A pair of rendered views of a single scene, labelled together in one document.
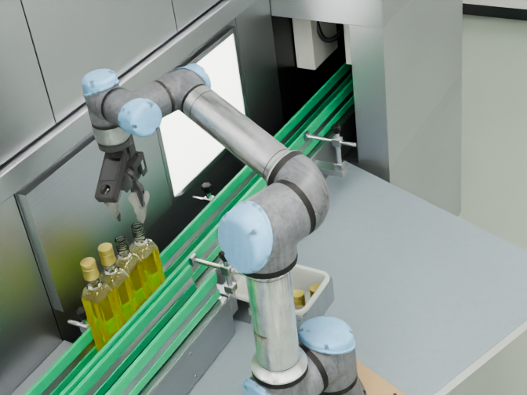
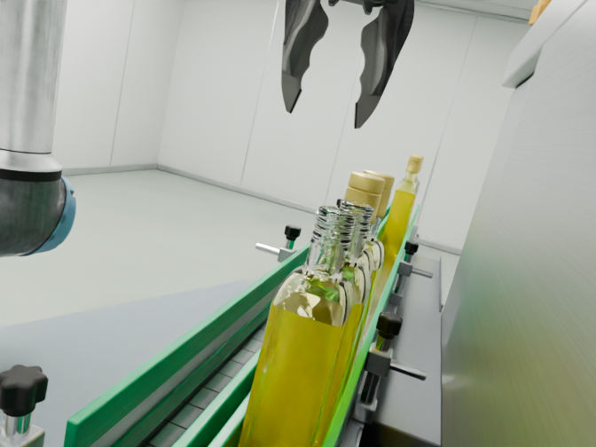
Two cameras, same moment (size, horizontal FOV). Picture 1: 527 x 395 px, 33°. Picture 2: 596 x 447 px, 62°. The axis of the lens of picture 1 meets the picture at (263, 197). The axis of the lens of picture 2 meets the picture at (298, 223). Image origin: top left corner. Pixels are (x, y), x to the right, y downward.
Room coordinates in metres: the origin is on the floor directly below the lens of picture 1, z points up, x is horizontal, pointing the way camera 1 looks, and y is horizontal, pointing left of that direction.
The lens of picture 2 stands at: (2.08, 0.15, 1.20)
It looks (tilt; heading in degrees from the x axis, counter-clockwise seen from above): 12 degrees down; 159
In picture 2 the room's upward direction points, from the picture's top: 13 degrees clockwise
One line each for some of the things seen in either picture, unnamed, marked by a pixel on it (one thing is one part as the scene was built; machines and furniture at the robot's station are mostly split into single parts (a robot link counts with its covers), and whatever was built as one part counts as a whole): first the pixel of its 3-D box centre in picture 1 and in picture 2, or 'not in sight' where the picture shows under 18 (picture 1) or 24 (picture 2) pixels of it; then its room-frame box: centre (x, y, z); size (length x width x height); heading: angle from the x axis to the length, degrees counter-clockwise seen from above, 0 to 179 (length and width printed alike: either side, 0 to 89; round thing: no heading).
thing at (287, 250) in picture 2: not in sight; (273, 257); (1.26, 0.43, 0.94); 0.07 x 0.04 x 0.13; 56
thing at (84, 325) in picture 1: (81, 328); (393, 374); (1.64, 0.47, 0.94); 0.07 x 0.04 x 0.13; 56
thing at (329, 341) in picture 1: (325, 352); not in sight; (1.40, -0.09, 0.98); 0.13 x 0.12 x 0.14; 128
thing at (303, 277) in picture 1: (281, 295); not in sight; (1.82, -0.01, 0.80); 0.22 x 0.17 x 0.09; 56
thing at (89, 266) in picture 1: (89, 269); (373, 192); (1.60, 0.41, 1.14); 0.04 x 0.04 x 0.04
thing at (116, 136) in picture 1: (110, 130); not in sight; (1.69, 0.30, 1.43); 0.08 x 0.08 x 0.05
